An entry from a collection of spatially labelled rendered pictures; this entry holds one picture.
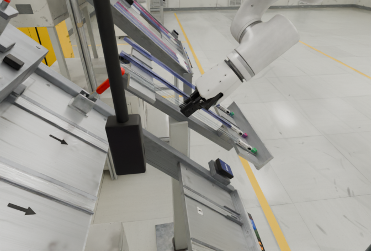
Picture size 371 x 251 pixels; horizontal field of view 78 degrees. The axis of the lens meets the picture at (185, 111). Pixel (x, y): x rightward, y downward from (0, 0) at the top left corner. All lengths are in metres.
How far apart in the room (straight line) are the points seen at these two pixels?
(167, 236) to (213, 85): 1.01
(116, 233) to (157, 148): 0.31
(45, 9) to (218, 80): 0.91
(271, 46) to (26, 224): 0.53
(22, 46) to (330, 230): 1.59
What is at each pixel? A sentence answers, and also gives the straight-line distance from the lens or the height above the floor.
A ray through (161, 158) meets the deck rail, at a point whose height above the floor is 0.87.
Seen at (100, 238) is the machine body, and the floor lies 0.62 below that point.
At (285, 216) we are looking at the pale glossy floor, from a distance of 1.59.
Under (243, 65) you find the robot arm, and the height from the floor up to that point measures 1.04.
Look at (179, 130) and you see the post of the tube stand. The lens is 0.76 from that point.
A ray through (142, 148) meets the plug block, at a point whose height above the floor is 1.14.
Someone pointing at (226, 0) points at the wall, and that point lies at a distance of 8.18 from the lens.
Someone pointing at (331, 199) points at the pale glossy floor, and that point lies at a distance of 1.79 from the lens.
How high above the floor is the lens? 1.24
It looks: 33 degrees down
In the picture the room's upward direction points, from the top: straight up
